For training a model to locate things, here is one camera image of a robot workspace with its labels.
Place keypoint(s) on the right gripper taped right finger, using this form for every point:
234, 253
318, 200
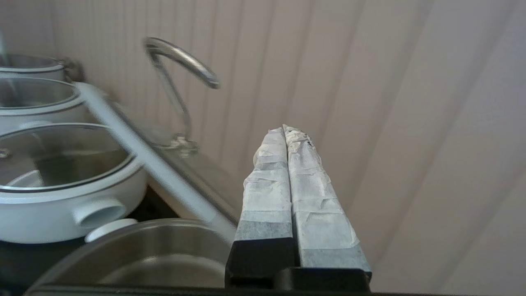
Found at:
320, 213

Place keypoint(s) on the glass lid with white rim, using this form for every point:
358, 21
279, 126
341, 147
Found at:
123, 131
33, 92
61, 160
28, 62

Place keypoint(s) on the white pot with steel insert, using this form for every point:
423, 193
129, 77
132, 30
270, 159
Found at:
144, 246

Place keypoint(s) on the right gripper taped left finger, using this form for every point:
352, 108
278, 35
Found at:
267, 197

